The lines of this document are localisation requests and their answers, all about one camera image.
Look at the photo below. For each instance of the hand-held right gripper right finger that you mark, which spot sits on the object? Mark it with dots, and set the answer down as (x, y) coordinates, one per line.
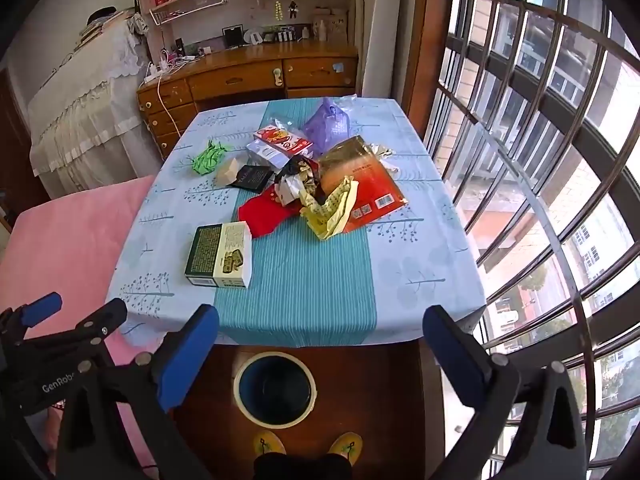
(455, 355)

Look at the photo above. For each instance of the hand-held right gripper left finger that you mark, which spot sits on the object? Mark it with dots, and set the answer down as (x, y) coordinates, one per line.
(187, 357)

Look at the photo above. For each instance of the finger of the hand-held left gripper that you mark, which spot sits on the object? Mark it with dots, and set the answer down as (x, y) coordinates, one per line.
(42, 307)
(102, 320)

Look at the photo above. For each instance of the dark blue bin cream rim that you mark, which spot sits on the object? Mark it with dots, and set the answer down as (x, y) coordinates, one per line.
(275, 390)

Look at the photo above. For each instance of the green tea box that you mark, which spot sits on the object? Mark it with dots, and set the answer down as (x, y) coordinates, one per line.
(220, 255)

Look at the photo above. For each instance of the red cloth wrapper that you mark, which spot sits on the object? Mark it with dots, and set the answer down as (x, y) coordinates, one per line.
(260, 215)

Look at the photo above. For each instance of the tan cardboard box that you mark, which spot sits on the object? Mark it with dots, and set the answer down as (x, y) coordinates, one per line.
(227, 172)

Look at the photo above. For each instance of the orange red packaging bag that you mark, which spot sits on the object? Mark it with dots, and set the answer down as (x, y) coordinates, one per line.
(370, 185)

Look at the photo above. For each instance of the black packet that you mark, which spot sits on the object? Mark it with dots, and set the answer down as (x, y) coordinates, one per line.
(252, 178)

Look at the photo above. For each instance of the yellow wrapper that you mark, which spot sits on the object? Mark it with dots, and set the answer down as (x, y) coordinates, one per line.
(330, 210)

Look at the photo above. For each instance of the green wrapper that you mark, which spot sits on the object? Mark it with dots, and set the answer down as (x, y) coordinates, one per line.
(207, 159)

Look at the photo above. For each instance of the black white wrapper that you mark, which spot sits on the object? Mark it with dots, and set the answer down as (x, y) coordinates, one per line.
(295, 180)

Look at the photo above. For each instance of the clear plastic wrapper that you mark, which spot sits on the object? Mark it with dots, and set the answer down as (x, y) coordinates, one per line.
(384, 156)

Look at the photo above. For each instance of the purple dotted white box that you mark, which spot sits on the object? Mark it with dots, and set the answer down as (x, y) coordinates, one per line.
(265, 154)

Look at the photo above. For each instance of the red snack box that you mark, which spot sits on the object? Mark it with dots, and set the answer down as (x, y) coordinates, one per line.
(282, 139)

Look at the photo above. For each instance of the purple plastic bag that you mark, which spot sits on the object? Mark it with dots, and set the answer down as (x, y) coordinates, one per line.
(327, 125)

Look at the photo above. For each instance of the pink blanket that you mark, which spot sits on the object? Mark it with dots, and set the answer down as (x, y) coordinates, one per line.
(65, 240)

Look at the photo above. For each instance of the yellow knitted slipper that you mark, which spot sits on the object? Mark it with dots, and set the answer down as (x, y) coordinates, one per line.
(347, 446)
(267, 444)

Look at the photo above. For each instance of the person's left leg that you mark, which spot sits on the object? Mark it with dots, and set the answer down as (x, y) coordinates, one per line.
(275, 467)

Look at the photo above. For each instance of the person's leg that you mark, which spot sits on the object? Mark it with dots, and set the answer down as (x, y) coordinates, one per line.
(330, 467)
(275, 467)

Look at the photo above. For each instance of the blue printed tablecloth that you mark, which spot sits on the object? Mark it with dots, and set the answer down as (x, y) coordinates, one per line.
(300, 270)

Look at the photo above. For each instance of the person's right leg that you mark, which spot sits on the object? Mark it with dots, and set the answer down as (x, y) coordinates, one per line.
(330, 467)

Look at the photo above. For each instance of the white lace cover cloth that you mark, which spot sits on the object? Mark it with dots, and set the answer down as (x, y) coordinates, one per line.
(85, 110)

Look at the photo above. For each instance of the metal window grille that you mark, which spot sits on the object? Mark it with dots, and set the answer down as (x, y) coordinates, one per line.
(600, 157)

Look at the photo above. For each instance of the white power strip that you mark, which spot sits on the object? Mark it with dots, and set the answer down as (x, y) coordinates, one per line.
(156, 71)

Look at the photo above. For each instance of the wooden drawer cabinet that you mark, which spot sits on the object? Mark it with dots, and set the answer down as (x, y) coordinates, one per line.
(240, 80)

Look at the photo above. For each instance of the wooden bookshelf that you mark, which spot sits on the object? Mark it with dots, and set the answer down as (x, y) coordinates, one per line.
(142, 0)

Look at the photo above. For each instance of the black white striped box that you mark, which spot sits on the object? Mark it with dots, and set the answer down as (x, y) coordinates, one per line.
(285, 34)

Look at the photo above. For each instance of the white bottle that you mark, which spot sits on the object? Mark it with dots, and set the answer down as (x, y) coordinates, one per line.
(322, 30)

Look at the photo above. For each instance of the black picture frame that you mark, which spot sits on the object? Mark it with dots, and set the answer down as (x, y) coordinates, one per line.
(233, 37)

